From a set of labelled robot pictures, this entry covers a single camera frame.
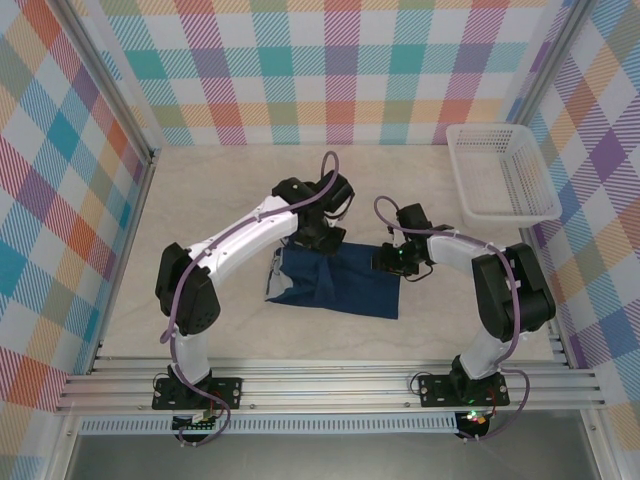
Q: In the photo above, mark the navy blue t-shirt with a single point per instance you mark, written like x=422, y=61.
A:
x=360, y=285

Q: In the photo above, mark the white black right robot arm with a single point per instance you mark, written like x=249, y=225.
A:
x=450, y=250

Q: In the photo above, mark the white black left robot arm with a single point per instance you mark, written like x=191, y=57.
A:
x=240, y=240

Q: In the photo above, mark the white plastic mesh basket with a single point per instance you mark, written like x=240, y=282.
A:
x=480, y=170

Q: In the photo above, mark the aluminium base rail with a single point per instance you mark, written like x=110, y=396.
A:
x=325, y=385

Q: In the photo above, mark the aluminium upright post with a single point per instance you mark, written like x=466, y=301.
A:
x=110, y=85
x=550, y=55

